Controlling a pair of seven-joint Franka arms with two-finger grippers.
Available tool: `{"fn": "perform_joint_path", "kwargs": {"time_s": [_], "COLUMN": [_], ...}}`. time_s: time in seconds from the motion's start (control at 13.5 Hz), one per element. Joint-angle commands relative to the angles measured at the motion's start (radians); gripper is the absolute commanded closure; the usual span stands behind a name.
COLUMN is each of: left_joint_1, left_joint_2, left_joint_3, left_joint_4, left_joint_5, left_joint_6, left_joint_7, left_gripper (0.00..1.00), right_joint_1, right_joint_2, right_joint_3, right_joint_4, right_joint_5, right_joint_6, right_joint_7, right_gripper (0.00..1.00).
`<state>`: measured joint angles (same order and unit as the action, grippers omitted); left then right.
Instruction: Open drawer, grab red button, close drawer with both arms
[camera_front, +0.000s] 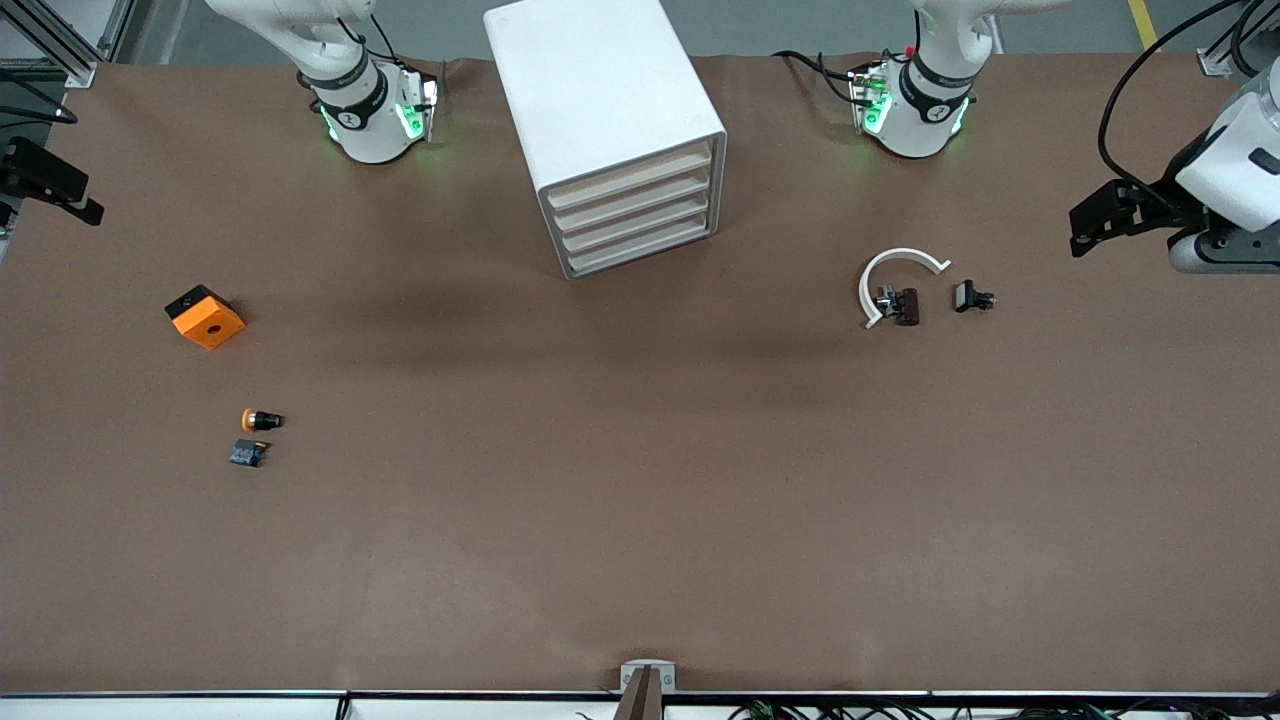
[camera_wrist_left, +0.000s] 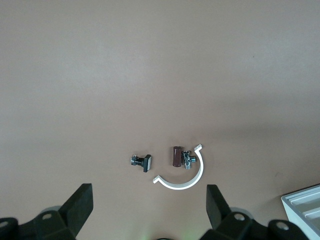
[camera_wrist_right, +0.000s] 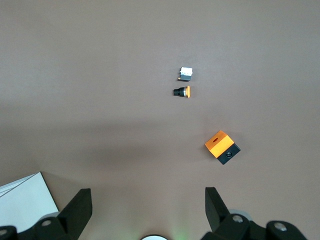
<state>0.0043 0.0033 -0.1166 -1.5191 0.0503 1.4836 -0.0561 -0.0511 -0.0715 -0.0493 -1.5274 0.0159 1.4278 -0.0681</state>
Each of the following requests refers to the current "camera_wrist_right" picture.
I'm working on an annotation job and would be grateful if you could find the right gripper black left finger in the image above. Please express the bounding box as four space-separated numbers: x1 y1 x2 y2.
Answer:
0 188 94 240

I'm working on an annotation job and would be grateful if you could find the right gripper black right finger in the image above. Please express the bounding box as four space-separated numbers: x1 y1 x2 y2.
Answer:
201 186 310 240

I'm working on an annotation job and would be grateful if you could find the white drawer cabinet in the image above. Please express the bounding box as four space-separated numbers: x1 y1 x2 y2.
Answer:
0 171 60 233

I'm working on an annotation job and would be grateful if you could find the orange head push button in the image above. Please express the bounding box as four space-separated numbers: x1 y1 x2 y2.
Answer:
172 85 193 99

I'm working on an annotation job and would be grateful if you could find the orange black switch box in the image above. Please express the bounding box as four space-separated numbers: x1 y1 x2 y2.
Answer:
204 130 242 166

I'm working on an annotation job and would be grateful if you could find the blue switch contact block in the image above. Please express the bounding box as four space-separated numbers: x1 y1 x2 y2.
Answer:
177 66 195 82

